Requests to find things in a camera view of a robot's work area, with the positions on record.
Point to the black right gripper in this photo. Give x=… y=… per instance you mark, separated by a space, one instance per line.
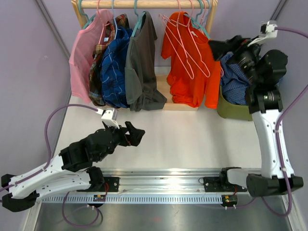
x=244 y=50

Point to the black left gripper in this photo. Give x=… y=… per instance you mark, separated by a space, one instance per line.
x=134 y=137

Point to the dark pinstriped shirt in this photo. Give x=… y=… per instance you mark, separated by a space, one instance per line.
x=221 y=48

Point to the blue small-check shirt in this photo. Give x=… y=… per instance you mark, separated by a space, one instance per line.
x=233 y=82

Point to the pink wire hanger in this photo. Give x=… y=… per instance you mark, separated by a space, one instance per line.
x=190 y=74

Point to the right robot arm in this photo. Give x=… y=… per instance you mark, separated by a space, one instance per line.
x=264 y=102

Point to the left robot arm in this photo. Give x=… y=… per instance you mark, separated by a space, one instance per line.
x=71 y=170

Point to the grey t-shirt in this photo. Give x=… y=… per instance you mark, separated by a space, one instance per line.
x=140 y=79

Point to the orange t-shirt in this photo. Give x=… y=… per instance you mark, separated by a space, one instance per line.
x=200 y=90

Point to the brown yellow plaid shirt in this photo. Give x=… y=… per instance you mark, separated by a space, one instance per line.
x=107 y=36

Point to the teal hanger of orange shirt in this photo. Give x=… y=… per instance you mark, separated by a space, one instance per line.
x=196 y=20

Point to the blue plaid shirt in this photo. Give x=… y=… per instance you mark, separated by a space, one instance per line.
x=112 y=74

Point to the blue spare hanger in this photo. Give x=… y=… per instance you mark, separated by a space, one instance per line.
x=208 y=11

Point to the pink spare hanger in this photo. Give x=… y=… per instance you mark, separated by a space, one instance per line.
x=214 y=2

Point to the pink t-shirt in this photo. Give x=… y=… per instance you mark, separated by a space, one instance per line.
x=81 y=59

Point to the blue hanger of plaid shirt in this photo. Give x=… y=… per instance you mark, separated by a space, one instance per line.
x=114 y=18

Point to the pink hanger of brown shirt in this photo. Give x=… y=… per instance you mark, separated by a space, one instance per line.
x=102 y=21

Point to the teal hanger of grey shirt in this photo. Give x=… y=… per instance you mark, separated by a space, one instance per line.
x=139 y=19

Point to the teal hanger of pink shirt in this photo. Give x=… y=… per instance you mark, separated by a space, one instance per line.
x=85 y=19

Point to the green plastic bin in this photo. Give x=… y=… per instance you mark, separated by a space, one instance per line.
x=228 y=110

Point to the wooden clothes rack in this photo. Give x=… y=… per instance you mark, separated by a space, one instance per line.
x=161 y=72

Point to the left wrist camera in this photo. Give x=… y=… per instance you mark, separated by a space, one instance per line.
x=108 y=116

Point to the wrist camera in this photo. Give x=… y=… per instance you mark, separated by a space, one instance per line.
x=108 y=116
x=267 y=31

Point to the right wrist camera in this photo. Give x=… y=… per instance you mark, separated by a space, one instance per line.
x=267 y=31

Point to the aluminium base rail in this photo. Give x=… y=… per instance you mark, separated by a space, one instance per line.
x=162 y=186

